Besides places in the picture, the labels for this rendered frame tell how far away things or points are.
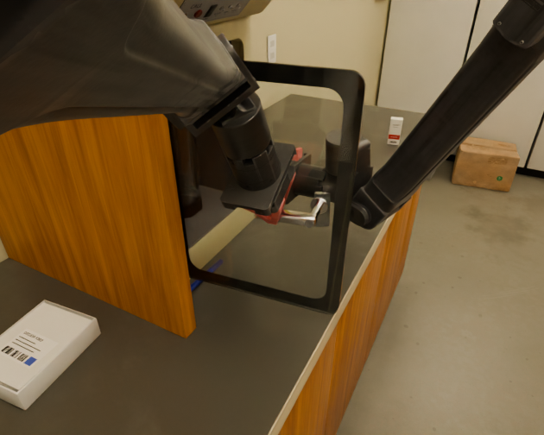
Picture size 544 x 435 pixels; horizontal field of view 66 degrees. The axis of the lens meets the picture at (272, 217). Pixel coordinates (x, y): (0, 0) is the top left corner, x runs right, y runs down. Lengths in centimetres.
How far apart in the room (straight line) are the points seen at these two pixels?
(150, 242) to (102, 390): 24
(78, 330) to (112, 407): 15
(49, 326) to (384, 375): 144
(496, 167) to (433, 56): 98
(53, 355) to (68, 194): 25
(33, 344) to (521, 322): 211
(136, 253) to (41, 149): 22
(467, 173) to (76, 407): 313
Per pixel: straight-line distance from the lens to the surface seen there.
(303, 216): 56
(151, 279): 72
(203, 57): 19
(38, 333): 81
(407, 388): 192
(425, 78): 369
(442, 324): 222
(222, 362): 73
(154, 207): 62
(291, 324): 78
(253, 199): 49
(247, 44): 89
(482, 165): 345
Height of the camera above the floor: 151
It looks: 32 degrees down
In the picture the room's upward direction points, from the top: straight up
